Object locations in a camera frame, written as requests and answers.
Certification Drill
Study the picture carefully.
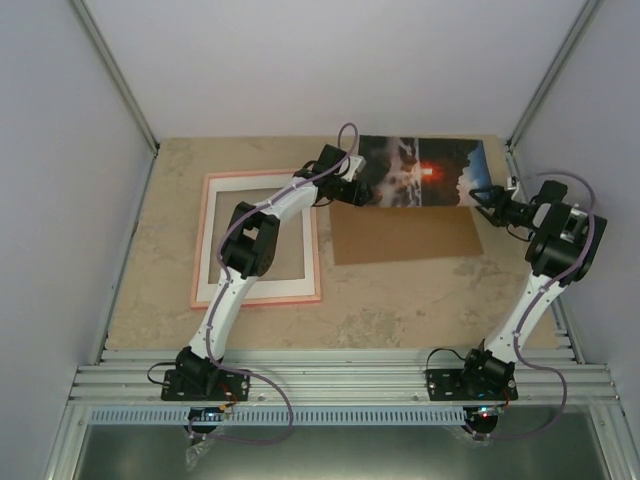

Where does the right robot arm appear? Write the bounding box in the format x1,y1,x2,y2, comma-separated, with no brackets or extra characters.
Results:
458,177,607,399

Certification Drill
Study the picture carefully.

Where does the aluminium corner post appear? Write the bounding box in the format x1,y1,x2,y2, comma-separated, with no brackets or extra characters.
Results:
504,0,604,154
69,0,159,155

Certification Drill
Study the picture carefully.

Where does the white mat board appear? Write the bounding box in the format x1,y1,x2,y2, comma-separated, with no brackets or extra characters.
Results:
195,172,321,304

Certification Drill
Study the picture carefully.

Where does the right aluminium corner post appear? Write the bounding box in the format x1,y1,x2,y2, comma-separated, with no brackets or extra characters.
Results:
504,0,604,154

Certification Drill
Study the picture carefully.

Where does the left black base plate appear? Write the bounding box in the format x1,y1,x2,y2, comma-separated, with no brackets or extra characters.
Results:
160,369,250,402

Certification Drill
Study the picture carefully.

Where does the controller board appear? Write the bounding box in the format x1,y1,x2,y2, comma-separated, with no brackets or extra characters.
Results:
187,404,233,423
471,404,504,418

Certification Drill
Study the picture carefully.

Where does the aluminium mounting rail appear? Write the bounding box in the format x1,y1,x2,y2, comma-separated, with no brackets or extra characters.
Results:
69,348,620,406

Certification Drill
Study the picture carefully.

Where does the right controller board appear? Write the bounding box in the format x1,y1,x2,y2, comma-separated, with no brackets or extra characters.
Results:
471,404,504,418

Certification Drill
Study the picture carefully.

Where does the left aluminium corner post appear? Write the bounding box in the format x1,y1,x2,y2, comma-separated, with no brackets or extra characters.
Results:
69,0,159,155

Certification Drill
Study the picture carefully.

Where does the left controller board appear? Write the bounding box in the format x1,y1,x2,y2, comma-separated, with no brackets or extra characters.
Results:
187,404,233,423

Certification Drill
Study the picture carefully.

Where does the brown cardboard backing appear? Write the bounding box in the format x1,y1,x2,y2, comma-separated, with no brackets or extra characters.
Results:
329,203,484,265

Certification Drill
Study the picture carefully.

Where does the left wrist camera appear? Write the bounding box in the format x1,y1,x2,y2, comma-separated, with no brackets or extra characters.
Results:
339,156,366,182

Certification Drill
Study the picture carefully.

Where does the pink picture frame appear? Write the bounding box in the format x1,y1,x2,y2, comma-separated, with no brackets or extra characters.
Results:
188,168,324,311

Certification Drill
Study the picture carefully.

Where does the clear plastic bag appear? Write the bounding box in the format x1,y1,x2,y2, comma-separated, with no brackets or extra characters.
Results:
185,438,211,472

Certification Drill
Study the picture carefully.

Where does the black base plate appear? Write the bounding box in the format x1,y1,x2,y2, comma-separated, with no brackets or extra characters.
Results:
425,369,519,402
160,369,250,402

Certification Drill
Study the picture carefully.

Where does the sunset landscape photo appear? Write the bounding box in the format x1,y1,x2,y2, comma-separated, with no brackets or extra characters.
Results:
358,135,492,208

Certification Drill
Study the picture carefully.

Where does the blue slotted cable duct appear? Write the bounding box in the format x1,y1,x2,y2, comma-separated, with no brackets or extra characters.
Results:
88,405,478,427

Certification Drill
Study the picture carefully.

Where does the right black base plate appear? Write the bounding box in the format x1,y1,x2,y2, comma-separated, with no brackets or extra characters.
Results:
425,369,519,402

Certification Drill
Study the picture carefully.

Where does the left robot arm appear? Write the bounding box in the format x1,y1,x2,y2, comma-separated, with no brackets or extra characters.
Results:
161,144,373,401

